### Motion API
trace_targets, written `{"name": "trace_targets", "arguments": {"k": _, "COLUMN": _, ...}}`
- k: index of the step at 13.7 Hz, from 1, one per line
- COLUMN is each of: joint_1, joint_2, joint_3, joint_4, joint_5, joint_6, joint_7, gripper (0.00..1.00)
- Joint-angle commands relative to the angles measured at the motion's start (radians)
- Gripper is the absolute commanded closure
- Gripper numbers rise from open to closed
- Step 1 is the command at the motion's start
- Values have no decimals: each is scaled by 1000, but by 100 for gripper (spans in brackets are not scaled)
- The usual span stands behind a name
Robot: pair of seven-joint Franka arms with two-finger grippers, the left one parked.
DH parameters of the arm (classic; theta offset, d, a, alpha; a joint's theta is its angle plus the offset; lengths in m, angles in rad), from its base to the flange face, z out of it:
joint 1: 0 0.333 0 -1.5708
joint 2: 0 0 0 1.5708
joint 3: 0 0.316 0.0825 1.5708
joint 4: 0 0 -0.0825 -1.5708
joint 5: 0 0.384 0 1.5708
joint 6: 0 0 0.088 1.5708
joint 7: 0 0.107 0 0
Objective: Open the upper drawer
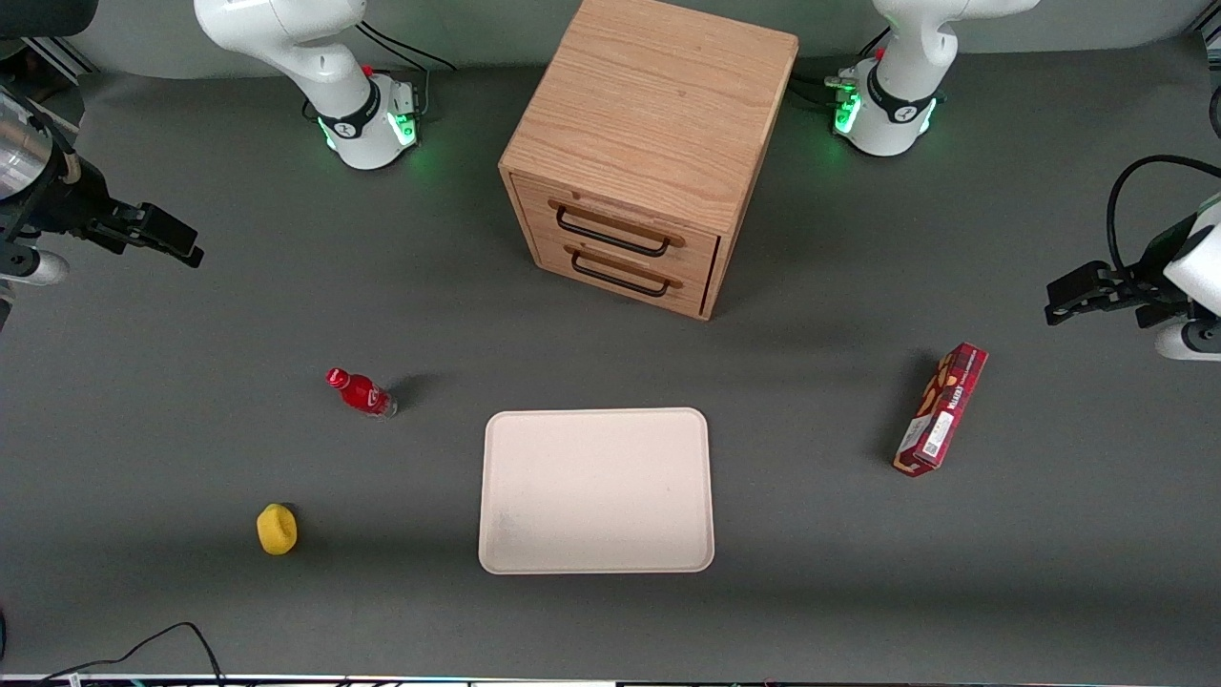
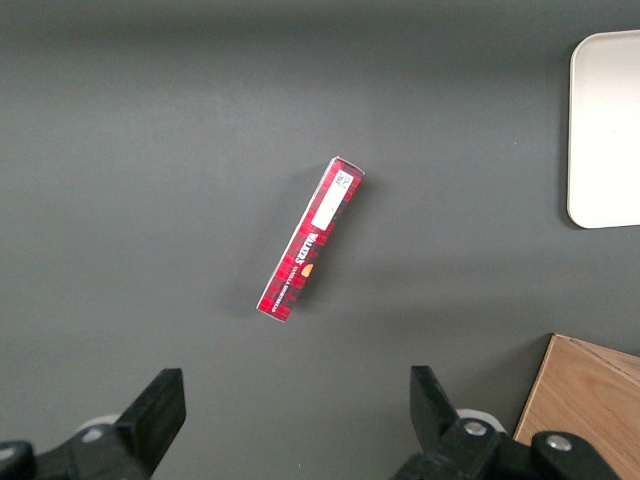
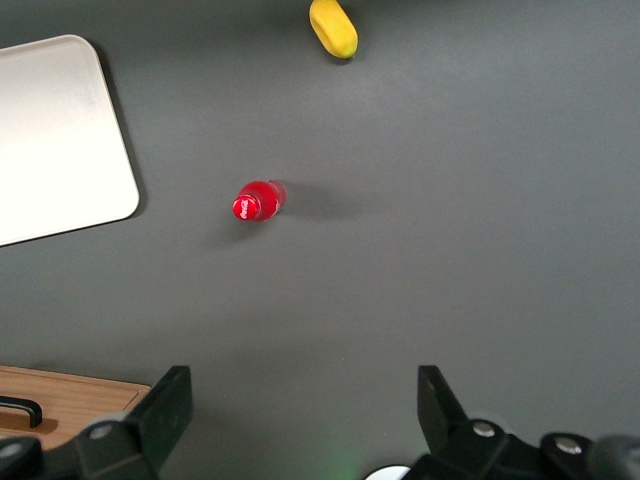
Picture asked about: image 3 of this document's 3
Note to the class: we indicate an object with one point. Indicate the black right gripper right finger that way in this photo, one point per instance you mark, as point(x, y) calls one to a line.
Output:
point(445, 425)

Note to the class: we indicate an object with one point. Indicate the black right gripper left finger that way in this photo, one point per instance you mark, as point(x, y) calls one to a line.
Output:
point(160, 410)

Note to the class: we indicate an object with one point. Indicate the wooden drawer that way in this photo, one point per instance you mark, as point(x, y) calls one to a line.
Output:
point(75, 402)

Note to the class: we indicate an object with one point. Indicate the wooden drawer cabinet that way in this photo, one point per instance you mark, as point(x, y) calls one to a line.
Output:
point(142, 392)

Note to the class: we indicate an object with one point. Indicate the small red cola bottle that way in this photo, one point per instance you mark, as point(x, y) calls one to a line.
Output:
point(257, 202)

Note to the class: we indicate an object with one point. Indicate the beige rectangular plastic tray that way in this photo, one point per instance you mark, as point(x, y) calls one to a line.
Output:
point(55, 140)

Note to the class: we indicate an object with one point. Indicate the yellow toy fruit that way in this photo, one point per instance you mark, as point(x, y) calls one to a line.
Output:
point(334, 27)

